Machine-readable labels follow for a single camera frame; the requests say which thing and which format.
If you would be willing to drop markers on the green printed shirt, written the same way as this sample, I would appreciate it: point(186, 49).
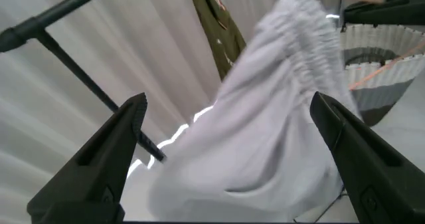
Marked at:
point(225, 41)

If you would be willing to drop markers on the black clothes rack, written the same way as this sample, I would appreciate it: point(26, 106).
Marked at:
point(20, 34)

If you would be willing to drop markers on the white curtain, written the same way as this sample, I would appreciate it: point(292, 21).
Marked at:
point(50, 101)

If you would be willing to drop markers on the pale grey shorts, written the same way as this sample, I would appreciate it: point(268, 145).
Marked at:
point(249, 134)

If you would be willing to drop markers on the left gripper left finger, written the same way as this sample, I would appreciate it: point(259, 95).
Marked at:
point(93, 171)

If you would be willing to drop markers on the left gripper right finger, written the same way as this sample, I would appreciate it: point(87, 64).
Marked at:
point(372, 171)

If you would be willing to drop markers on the white laundry basket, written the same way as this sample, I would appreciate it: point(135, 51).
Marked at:
point(382, 34)

